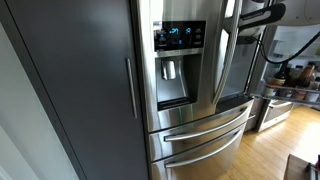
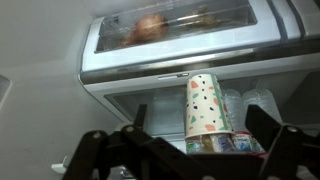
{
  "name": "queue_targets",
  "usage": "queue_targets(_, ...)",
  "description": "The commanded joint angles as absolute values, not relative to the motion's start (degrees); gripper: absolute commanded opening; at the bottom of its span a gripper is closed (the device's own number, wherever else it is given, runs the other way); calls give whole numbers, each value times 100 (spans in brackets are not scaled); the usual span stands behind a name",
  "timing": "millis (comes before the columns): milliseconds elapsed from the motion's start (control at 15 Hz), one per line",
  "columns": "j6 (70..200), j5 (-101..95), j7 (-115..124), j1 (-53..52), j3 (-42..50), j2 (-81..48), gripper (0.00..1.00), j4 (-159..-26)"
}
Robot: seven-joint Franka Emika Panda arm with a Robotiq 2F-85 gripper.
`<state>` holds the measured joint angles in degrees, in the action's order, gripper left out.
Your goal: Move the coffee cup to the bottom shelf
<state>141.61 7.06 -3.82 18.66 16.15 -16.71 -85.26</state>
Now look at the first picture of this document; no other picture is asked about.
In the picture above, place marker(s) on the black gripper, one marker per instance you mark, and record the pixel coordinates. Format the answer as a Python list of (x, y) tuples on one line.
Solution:
[(248, 40)]

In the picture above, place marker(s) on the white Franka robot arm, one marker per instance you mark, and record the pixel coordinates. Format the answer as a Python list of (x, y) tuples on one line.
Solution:
[(300, 13)]

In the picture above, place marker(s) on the white lined open fridge door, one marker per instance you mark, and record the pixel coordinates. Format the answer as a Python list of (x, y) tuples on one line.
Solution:
[(291, 40)]

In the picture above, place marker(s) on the dark sauce bottle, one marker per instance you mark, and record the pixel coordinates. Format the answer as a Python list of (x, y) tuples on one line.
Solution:
[(281, 74)]

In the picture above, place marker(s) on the small red lid jar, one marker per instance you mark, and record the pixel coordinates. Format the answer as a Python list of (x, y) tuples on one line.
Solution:
[(270, 90)]

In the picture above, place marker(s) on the dark glass bottle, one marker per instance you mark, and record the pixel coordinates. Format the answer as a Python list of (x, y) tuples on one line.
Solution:
[(294, 76)]

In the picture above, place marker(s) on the clear door bin with jar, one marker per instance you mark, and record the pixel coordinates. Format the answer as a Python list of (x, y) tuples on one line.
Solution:
[(310, 57)]

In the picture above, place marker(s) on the orange label sauce bottle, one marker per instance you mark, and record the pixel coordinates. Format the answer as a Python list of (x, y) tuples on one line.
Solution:
[(306, 75)]

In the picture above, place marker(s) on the clear door bin with bottles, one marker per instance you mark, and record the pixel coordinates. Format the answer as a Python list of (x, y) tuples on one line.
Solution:
[(293, 100)]

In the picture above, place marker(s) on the stainless steel oven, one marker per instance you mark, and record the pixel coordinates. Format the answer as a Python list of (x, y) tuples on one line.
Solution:
[(276, 113)]

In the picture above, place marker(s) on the white container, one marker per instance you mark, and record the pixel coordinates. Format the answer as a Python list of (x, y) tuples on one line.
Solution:
[(312, 95)]

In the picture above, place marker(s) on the water dispenser panel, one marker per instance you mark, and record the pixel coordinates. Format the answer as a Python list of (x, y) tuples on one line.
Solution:
[(173, 86)]

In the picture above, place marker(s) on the stainless steel freezer drawer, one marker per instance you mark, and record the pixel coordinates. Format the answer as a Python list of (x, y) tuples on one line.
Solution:
[(156, 146), (206, 168)]

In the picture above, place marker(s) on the brown wooden board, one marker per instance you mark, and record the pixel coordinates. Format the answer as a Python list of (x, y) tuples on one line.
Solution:
[(295, 168)]

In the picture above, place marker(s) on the dark grey cabinet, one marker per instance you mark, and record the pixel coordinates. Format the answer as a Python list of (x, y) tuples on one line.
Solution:
[(83, 83)]

